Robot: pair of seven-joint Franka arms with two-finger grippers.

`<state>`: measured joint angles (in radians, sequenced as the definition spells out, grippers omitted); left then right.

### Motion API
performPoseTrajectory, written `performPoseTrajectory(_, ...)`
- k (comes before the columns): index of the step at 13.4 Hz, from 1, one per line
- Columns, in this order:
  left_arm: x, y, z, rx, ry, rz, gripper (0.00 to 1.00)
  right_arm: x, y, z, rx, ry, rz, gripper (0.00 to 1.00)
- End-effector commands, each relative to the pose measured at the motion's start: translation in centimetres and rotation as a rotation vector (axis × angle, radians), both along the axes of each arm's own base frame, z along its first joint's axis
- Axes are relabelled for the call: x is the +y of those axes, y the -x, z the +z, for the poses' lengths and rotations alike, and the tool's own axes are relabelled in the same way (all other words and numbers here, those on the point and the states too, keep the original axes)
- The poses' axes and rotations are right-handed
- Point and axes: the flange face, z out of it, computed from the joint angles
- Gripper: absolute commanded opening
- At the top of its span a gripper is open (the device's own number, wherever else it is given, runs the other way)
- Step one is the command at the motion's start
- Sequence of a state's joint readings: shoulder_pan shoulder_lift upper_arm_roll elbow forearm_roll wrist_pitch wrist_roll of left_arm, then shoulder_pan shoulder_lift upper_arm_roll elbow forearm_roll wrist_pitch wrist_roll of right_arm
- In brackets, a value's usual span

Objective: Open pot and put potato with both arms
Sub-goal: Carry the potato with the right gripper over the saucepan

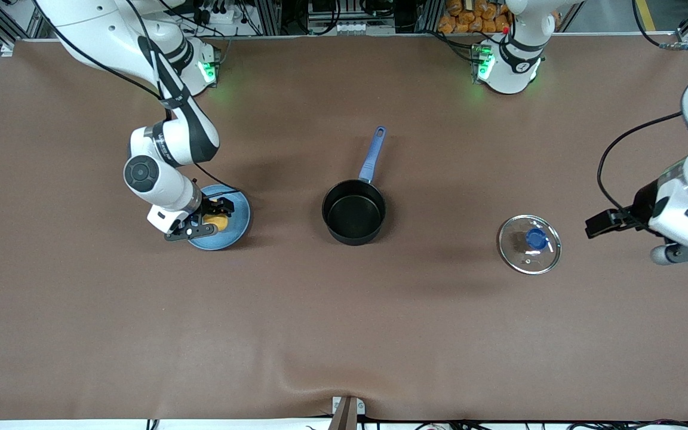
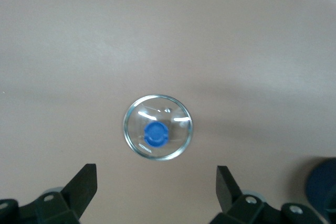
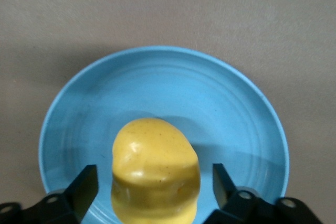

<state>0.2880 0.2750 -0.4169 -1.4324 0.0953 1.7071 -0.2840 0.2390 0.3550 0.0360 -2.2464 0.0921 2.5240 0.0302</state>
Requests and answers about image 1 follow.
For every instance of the yellow potato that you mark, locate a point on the yellow potato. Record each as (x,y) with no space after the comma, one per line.
(220,223)

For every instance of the glass lid with blue knob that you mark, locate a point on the glass lid with blue knob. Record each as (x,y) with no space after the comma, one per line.
(520,251)

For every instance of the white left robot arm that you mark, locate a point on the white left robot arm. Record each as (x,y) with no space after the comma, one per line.
(514,60)

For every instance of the blue round plate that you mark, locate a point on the blue round plate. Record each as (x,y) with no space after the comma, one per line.
(235,230)

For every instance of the white power strip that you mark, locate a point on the white power strip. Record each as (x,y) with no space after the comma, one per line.
(221,15)

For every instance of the white terminal block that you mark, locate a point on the white terminal block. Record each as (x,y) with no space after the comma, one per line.
(344,27)

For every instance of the orange packaged goods pile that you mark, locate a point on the orange packaged goods pile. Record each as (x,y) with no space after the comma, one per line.
(469,18)

